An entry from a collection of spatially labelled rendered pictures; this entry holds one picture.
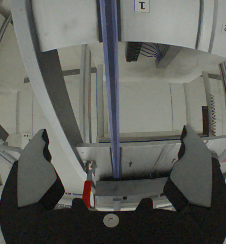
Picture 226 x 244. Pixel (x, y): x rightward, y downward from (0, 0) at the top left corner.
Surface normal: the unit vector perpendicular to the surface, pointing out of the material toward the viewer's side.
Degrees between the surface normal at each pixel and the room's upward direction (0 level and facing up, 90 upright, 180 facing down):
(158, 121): 90
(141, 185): 135
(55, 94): 90
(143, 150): 45
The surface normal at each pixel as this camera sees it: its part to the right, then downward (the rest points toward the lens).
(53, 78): 1.00, -0.03
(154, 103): -0.04, -0.01
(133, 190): -0.05, -0.71
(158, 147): -0.01, 0.70
